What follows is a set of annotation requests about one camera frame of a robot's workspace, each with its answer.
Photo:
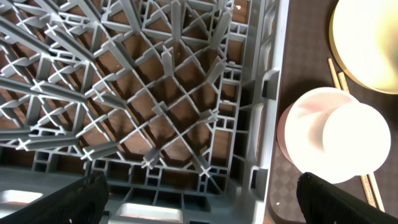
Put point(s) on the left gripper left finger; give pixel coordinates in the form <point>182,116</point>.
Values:
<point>80,202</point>

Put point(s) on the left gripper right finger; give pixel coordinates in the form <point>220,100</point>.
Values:
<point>323,202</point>

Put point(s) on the pink bowl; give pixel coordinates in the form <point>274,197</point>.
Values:
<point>329,133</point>

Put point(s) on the right wooden chopstick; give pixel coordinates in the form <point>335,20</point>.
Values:
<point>371,176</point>

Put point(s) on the wooden chopstick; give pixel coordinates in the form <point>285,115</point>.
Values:
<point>334,74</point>
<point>371,176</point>

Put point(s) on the grey dish rack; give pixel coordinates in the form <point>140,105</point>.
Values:
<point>175,102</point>

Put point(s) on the left wooden chopstick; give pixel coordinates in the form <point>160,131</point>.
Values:
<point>334,74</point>

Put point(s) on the yellow plate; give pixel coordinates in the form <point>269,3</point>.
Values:
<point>363,40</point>

